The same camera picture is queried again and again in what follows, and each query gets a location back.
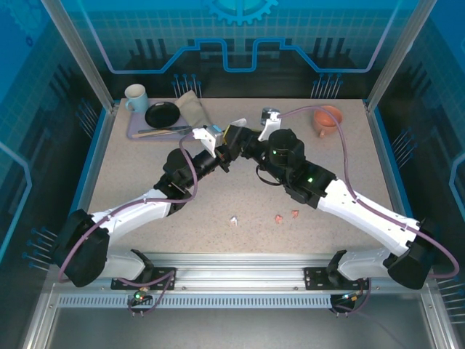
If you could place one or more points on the white earbud charging case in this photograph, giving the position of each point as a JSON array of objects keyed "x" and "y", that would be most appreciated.
[{"x": 239, "y": 123}]

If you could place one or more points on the white wrapper scrap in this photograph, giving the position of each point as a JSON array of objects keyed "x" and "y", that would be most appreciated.
[{"x": 233, "y": 220}]

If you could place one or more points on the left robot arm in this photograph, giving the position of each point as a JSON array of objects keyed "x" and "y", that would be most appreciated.
[{"x": 138, "y": 211}]

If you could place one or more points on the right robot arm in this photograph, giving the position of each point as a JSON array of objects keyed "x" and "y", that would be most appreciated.
[{"x": 363, "y": 214}]

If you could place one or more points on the beige folded cloth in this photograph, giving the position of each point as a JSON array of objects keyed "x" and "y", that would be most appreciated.
[{"x": 194, "y": 111}]

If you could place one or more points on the wooden chopsticks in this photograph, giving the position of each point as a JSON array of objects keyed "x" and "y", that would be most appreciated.
[{"x": 152, "y": 134}]

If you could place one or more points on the orange ceramic cup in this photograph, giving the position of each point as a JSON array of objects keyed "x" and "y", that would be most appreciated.
[{"x": 327, "y": 123}]

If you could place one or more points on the black plate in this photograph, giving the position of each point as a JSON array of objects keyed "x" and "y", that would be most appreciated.
[{"x": 162, "y": 114}]

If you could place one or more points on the lavender plastic tray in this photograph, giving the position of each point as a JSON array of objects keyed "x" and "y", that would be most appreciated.
[{"x": 136, "y": 123}]

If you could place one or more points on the light blue mug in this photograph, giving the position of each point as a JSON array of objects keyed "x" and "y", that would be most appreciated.
[{"x": 136, "y": 98}]

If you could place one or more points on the small connector board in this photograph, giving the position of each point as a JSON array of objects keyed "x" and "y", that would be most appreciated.
[
  {"x": 138, "y": 297},
  {"x": 347, "y": 299}
]

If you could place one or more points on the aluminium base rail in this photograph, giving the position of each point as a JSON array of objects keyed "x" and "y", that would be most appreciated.
[{"x": 239, "y": 270}]

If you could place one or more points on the aluminium frame post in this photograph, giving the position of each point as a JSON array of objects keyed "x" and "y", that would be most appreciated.
[
  {"x": 399, "y": 54},
  {"x": 78, "y": 54}
]

